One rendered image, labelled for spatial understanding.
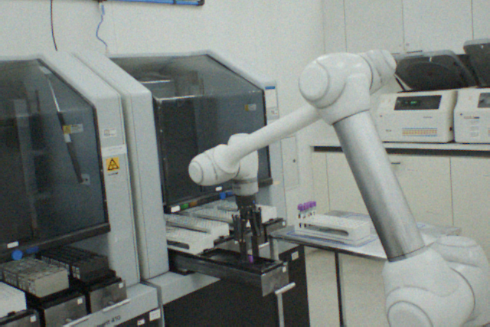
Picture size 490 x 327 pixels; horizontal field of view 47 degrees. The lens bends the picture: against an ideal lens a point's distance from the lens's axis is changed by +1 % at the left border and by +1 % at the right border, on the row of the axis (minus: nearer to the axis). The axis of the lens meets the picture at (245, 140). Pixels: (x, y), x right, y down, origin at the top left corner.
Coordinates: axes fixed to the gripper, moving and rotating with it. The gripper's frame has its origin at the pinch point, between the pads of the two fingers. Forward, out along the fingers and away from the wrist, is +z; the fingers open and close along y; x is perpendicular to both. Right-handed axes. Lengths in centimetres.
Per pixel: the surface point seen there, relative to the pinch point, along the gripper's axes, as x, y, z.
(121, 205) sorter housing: -34.0, 29.2, -18.7
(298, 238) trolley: 1.5, -25.7, 2.8
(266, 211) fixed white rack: -28.2, -41.0, -0.6
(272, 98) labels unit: -34, -57, -50
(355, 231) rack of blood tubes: 25.1, -29.9, -2.4
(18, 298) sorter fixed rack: -28, 71, 0
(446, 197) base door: -30, -226, 33
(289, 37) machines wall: -146, -209, -89
